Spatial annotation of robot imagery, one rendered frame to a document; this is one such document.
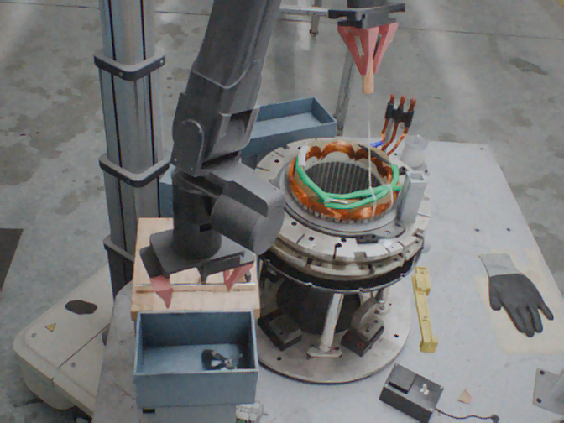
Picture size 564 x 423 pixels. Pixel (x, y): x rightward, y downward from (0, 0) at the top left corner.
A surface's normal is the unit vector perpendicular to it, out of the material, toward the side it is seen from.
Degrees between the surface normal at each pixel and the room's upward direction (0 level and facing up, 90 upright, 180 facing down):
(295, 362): 0
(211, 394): 90
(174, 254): 1
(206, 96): 73
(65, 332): 0
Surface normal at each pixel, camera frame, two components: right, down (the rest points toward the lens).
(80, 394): -0.21, -0.37
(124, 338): 0.10, -0.73
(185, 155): -0.51, 0.27
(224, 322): 0.11, 0.68
